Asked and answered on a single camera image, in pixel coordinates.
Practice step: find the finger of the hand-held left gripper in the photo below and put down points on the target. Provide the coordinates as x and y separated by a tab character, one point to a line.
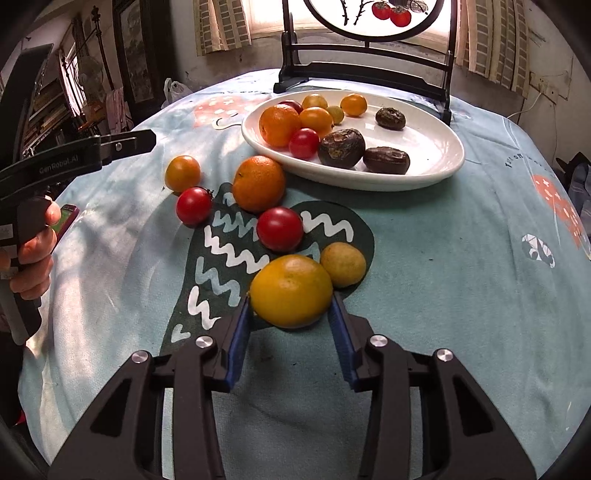
131	144

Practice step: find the cluttered bookshelf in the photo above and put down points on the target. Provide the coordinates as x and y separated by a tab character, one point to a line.
46	106

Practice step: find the red smartphone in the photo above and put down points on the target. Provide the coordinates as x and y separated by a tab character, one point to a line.
68	216

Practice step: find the dark framed wall picture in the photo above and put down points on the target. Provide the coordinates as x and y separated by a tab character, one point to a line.
136	55

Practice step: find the black bag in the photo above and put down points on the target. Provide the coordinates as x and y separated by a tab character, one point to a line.
575	168

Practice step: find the small yellow green tomato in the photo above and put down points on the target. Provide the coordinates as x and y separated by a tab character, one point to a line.
336	114

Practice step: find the light blue printed tablecloth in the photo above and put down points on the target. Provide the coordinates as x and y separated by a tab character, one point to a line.
438	277

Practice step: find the yellowish orange mandarin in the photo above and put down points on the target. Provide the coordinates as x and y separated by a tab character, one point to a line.
291	290

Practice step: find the white oval plate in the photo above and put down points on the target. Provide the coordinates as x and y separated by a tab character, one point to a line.
429	152

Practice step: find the dark red plum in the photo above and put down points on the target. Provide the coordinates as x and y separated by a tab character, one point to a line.
292	106

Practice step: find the bright window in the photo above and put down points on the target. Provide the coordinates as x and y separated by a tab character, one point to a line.
268	18

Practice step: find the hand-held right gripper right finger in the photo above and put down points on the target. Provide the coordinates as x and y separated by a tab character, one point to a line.
344	344

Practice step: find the large yellow tomato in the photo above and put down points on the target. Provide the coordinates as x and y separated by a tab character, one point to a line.
316	122

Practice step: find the white plastic bag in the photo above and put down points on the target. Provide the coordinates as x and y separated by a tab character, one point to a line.
178	92

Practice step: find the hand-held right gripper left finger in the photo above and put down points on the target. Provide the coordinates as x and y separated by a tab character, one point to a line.
238	344

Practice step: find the standing fan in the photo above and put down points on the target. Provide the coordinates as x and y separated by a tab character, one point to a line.
90	71

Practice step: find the large dark water chestnut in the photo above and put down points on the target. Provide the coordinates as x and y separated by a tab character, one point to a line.
340	147

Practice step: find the yellow orange tomato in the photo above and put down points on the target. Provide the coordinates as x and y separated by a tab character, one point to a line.
183	173

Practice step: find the small dark water chestnut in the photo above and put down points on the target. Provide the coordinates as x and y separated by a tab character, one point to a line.
390	118

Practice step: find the dull yellow citrus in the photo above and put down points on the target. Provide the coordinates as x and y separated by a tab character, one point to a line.
343	264

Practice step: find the person's left hand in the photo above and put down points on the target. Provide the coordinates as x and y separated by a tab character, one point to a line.
37	251

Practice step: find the beige checked curtain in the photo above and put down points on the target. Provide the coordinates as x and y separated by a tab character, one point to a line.
221	27
494	41

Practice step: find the round painted screen on stand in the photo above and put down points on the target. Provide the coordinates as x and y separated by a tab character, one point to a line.
364	71

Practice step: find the small orange tomato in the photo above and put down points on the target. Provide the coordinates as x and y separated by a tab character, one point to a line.
353	104

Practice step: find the white wall socket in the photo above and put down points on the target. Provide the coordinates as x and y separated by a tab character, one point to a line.
549	85

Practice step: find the red cherry tomato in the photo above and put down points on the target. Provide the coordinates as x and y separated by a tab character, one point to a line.
194	206
304	143
280	229

